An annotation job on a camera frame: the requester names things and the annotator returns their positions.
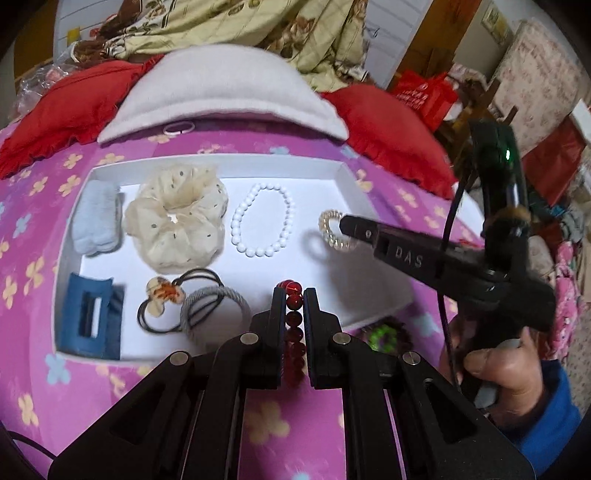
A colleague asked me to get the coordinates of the yellow floral blanket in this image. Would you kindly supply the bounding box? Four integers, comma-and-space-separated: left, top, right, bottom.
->
69, 0, 370, 93

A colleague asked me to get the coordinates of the wooden chair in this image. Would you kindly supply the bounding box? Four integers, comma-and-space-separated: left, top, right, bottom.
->
438, 78, 519, 162

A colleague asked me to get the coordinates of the person's right hand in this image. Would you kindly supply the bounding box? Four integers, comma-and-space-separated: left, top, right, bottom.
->
463, 328, 546, 431

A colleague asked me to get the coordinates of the white pillow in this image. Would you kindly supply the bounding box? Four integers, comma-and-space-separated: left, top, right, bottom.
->
97, 46, 350, 144

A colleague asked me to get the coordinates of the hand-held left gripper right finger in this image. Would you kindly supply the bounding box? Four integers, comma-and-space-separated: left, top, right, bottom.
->
305, 287, 537, 480

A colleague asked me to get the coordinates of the red shopping bag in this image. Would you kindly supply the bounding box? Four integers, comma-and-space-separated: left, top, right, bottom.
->
392, 69, 459, 131

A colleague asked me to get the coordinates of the white cardboard box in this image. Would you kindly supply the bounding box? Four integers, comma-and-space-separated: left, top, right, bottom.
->
54, 157, 416, 365

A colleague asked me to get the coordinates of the red bead bracelet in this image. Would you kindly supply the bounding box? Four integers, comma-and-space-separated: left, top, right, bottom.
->
277, 278, 308, 387

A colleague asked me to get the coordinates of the wall picture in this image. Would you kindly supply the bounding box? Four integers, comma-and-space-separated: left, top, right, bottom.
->
480, 4, 514, 45

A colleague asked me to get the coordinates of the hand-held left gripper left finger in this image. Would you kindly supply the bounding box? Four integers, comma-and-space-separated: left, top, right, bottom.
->
48, 287, 288, 480

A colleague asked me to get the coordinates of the person's right forearm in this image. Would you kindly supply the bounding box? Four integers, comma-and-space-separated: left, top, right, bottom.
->
499, 360, 583, 466

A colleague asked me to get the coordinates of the white bead bracelet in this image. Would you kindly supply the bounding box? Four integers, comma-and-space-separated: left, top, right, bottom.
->
231, 183, 295, 258

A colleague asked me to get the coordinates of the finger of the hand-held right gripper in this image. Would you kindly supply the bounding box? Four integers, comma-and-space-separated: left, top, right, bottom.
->
339, 214, 491, 297

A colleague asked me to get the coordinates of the green bead bracelet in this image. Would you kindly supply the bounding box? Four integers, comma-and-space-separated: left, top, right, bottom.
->
367, 323, 398, 354

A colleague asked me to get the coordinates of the cream dotted scrunchie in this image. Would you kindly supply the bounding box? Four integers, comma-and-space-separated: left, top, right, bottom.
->
124, 164, 229, 273

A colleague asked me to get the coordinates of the red frilled pillow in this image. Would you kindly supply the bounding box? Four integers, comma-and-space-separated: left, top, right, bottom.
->
0, 60, 165, 179
321, 83, 458, 200

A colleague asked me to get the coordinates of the light blue fluffy hair clip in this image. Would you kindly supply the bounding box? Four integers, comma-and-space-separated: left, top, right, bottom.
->
71, 180, 125, 257

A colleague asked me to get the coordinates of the grey hair tie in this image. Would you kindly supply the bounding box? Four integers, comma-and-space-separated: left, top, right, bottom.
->
179, 286, 253, 345

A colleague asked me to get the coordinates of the black cable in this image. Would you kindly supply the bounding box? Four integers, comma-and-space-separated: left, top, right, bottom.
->
438, 173, 476, 386

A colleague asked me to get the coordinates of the black flower charm hair tie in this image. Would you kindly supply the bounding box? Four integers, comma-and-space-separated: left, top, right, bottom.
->
137, 268, 223, 334

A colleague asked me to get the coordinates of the floral printed cloth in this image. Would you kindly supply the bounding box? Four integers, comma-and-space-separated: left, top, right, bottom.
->
489, 18, 591, 158

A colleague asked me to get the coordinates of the clear plastic bag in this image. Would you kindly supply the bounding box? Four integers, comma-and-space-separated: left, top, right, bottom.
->
16, 60, 80, 112

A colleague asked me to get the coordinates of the pink floral bedsheet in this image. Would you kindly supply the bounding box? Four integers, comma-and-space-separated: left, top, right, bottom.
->
0, 115, 491, 480

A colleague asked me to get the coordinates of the brown bead bracelet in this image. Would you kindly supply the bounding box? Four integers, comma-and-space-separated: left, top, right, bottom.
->
358, 316, 414, 355

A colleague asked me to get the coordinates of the clear spiral hair tie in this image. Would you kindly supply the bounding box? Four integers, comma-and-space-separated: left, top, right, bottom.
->
318, 209, 359, 253

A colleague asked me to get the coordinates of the blue claw hair clip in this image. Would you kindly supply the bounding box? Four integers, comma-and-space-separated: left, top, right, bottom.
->
62, 272, 126, 361

